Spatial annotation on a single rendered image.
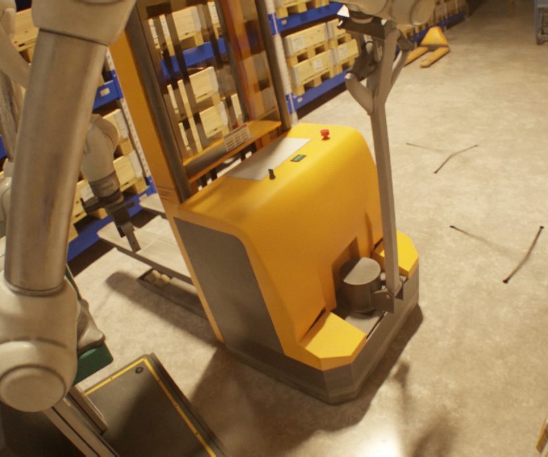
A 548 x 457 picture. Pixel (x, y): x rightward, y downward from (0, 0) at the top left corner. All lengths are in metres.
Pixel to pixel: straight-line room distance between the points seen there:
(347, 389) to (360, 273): 0.48
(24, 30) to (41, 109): 2.48
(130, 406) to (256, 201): 0.92
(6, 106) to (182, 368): 1.46
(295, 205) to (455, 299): 1.09
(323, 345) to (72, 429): 0.91
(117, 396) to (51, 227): 1.25
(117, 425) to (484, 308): 1.74
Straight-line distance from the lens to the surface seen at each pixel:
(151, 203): 3.00
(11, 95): 1.44
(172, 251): 2.37
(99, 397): 1.85
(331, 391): 1.77
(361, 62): 1.15
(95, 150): 1.23
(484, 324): 2.15
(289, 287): 1.48
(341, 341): 1.64
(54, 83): 0.58
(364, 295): 1.75
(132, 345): 2.48
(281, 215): 1.46
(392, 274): 1.66
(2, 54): 1.26
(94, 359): 0.97
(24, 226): 0.64
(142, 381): 1.80
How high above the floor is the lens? 1.57
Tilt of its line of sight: 31 degrees down
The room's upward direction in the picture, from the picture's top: 13 degrees counter-clockwise
